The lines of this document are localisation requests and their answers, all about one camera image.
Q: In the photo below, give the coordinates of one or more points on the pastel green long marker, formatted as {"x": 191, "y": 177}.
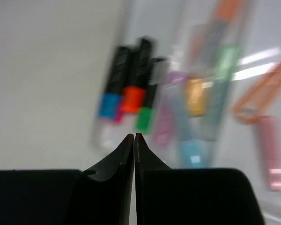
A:
{"x": 224, "y": 68}

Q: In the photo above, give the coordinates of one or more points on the pastel light blue marker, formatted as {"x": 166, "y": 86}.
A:
{"x": 189, "y": 147}

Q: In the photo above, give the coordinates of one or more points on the black highlighter blue cap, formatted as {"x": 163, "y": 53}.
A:
{"x": 115, "y": 83}

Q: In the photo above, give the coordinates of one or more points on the white compartment organizer tray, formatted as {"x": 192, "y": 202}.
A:
{"x": 257, "y": 32}

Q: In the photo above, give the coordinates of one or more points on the clear marker yellow cap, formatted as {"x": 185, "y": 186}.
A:
{"x": 196, "y": 85}

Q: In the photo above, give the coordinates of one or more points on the black highlighter green cap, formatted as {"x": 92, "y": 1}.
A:
{"x": 154, "y": 73}

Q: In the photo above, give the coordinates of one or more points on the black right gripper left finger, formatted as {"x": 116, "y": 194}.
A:
{"x": 110, "y": 195}

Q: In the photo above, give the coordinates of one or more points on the pastel pink marker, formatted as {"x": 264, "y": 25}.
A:
{"x": 269, "y": 151}

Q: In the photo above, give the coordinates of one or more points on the black highlighter orange cap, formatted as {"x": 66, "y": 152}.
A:
{"x": 135, "y": 90}

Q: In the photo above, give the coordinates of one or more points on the pastel purple marker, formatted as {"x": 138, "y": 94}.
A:
{"x": 164, "y": 125}

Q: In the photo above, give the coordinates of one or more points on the orange short marker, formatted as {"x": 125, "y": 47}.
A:
{"x": 259, "y": 96}

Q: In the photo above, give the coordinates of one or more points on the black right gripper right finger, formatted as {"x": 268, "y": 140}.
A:
{"x": 154, "y": 193}

